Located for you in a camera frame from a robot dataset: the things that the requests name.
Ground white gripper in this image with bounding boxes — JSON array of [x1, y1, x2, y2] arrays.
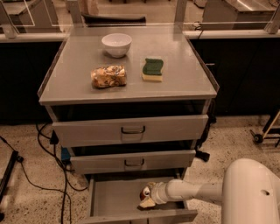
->
[[139, 182, 168, 208]]

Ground red coke can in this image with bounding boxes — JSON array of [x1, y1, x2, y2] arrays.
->
[[140, 186, 151, 200]]

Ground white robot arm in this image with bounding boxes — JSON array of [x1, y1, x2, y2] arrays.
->
[[139, 158, 280, 224]]

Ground bottom grey drawer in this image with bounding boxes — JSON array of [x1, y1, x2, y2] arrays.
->
[[79, 169, 198, 224]]

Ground grey drawer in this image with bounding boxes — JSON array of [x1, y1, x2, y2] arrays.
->
[[79, 169, 198, 224], [70, 150, 195, 174], [52, 115, 208, 147]]

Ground middle grey drawer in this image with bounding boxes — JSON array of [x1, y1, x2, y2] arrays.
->
[[70, 150, 195, 174]]

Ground top grey drawer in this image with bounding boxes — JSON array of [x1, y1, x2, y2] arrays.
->
[[52, 115, 208, 147]]

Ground grey drawer cabinet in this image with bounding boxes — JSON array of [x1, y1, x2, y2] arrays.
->
[[37, 25, 221, 224]]

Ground black power plug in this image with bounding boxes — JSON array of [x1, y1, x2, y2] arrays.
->
[[195, 150, 210, 162]]

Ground black wheeled cart base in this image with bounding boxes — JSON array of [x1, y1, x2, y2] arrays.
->
[[250, 108, 280, 147]]

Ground crumpled chip bag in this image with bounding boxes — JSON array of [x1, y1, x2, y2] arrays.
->
[[91, 66, 127, 88]]

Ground green yellow sponge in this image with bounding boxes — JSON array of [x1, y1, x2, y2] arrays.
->
[[142, 58, 164, 81]]

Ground black stand leg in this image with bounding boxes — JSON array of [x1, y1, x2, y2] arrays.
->
[[0, 151, 18, 203]]

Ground white ceramic bowl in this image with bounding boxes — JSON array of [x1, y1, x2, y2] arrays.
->
[[101, 33, 132, 58]]

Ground black floor cables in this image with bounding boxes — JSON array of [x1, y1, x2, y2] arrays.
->
[[0, 122, 88, 224]]

